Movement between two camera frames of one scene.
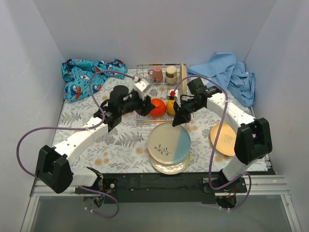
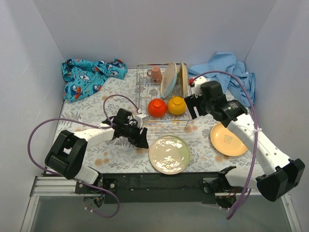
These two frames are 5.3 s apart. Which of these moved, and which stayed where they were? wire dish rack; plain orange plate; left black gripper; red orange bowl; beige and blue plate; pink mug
Moved: left black gripper; beige and blue plate
Stayed: red orange bowl; pink mug; plain orange plate; wire dish rack
